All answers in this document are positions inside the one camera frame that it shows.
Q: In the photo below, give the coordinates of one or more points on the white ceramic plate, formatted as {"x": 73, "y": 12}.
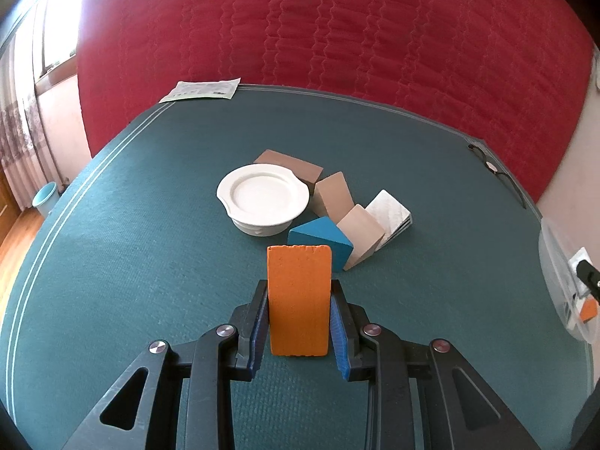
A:
{"x": 262, "y": 194}

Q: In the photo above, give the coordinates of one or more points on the window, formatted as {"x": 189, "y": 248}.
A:
{"x": 56, "y": 33}

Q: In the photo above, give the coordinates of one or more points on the tan wooden wedge block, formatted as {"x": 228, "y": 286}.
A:
{"x": 330, "y": 194}

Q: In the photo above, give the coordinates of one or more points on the white plug charger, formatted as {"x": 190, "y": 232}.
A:
{"x": 579, "y": 258}

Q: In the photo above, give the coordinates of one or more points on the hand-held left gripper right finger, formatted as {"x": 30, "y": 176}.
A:
{"x": 338, "y": 337}

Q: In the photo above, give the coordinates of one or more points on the patterned curtain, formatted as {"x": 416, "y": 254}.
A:
{"x": 18, "y": 140}

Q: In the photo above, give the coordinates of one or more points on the clear plastic bowl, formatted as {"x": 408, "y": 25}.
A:
{"x": 553, "y": 262}

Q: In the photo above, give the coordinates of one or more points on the teal table cloth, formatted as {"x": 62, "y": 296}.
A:
{"x": 140, "y": 243}

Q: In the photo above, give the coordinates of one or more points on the white marbled block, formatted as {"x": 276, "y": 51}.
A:
{"x": 386, "y": 211}

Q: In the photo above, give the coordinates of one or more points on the pale beige wooden block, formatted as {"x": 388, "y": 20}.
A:
{"x": 358, "y": 234}

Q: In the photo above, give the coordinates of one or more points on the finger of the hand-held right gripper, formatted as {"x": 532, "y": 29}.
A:
{"x": 591, "y": 281}

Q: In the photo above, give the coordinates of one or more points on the light blue waste bin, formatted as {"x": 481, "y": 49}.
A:
{"x": 44, "y": 199}

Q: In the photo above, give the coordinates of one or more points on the orange rectangular wooden block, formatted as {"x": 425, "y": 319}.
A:
{"x": 297, "y": 300}

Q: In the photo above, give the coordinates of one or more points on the red quilted blanket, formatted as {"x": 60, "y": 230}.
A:
{"x": 328, "y": 33}

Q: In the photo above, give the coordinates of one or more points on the white paper sheet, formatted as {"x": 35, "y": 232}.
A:
{"x": 201, "y": 89}

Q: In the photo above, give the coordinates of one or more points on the blue triangular wooden block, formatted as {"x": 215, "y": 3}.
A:
{"x": 318, "y": 236}

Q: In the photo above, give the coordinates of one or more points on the dark brown flat wooden block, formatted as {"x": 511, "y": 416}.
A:
{"x": 300, "y": 166}

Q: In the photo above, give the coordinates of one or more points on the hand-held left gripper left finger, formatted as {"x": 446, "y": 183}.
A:
{"x": 255, "y": 337}

